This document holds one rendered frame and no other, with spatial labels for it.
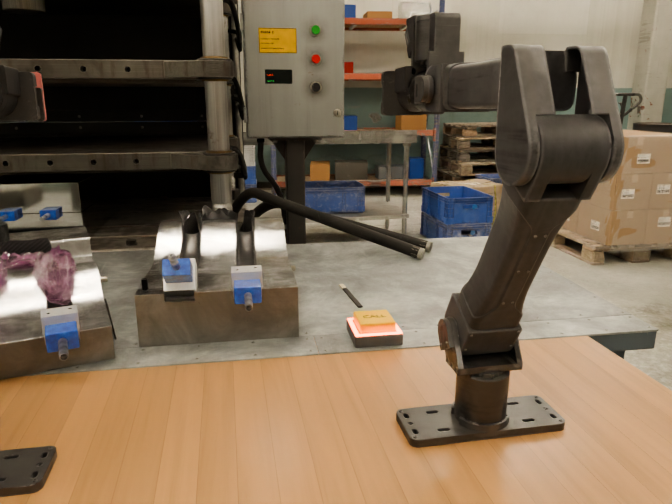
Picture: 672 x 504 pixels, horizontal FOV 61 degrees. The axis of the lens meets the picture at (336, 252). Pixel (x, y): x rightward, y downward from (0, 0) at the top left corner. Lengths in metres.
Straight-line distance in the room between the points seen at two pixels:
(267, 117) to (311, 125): 0.13
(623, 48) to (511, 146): 8.33
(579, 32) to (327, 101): 6.96
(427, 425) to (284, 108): 1.23
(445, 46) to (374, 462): 0.53
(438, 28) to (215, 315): 0.55
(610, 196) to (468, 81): 3.90
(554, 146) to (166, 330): 0.67
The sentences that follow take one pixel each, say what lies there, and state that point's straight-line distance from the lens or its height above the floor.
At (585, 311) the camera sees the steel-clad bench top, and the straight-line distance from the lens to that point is 1.18.
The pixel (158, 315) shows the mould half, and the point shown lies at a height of 0.85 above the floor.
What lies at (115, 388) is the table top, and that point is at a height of 0.80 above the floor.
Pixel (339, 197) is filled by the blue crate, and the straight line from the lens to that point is 4.72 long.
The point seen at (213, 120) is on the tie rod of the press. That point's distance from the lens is 1.63.
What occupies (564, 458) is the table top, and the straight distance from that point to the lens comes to 0.73.
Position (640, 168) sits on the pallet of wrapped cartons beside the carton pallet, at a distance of 4.59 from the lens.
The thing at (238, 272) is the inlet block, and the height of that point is 0.92.
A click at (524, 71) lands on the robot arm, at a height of 1.21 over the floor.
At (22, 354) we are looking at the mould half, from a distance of 0.95.
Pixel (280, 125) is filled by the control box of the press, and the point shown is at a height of 1.11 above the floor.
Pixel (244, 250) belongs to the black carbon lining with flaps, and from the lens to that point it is 1.17.
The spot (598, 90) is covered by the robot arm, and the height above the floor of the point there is 1.20.
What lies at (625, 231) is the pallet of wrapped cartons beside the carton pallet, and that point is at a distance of 4.64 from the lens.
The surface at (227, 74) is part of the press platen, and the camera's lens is 1.62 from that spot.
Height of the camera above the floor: 1.19
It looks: 15 degrees down
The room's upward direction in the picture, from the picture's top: straight up
